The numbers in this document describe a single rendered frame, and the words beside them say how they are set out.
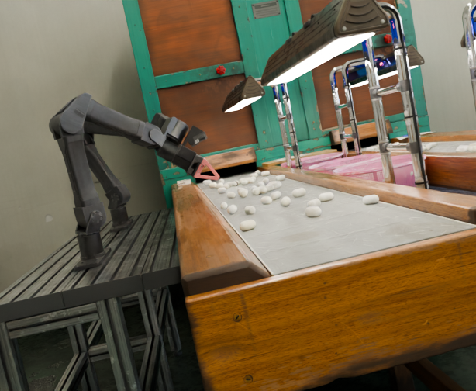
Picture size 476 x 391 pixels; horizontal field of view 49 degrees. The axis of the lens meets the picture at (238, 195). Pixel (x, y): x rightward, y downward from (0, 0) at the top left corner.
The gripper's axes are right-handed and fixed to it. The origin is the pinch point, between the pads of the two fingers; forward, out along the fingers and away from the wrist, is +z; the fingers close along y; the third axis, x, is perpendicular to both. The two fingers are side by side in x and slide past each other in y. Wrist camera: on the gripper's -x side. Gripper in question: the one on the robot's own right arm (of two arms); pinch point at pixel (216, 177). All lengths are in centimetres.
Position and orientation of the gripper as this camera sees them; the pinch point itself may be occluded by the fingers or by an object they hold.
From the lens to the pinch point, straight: 164.9
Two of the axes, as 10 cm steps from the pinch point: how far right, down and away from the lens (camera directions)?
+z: 8.7, 4.7, 1.6
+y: -1.3, -0.9, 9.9
